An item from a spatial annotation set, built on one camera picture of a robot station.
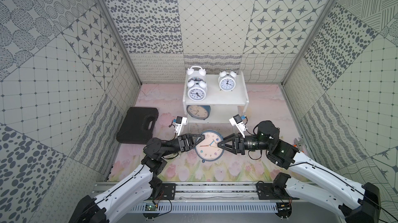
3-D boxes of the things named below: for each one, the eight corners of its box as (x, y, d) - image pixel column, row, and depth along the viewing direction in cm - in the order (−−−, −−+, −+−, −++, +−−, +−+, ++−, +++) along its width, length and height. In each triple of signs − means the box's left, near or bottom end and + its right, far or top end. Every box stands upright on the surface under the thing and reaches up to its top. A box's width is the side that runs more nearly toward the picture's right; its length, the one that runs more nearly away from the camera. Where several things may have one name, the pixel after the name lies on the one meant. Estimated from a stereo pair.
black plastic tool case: (119, 143, 91) (114, 139, 87) (131, 111, 106) (128, 107, 102) (152, 143, 91) (149, 139, 87) (159, 111, 106) (157, 107, 102)
